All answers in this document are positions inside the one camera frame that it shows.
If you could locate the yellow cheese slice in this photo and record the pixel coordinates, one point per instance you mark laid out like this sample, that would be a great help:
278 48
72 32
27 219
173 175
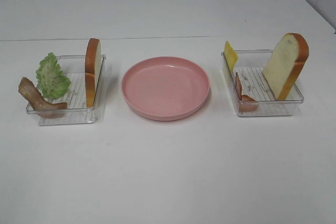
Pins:
231 56

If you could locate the pink bacon strip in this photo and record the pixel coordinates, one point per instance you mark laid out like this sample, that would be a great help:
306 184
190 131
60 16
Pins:
246 103

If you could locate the bread slice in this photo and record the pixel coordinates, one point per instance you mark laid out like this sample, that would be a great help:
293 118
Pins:
286 63
92 70

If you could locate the green lettuce leaf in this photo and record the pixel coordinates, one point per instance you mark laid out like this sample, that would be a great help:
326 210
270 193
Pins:
52 81

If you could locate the dark brown bacon strip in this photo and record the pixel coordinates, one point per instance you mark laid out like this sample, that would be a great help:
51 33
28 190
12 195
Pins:
27 89

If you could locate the pink round plate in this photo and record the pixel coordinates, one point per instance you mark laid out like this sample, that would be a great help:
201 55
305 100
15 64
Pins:
165 88

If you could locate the clear right plastic tray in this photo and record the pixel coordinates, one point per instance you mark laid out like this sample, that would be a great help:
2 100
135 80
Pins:
250 67

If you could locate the clear plastic tray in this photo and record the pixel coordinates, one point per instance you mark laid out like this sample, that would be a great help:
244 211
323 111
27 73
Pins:
77 111
250 67

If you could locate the clear left plastic tray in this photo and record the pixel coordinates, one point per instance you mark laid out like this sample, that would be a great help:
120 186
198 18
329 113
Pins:
77 111

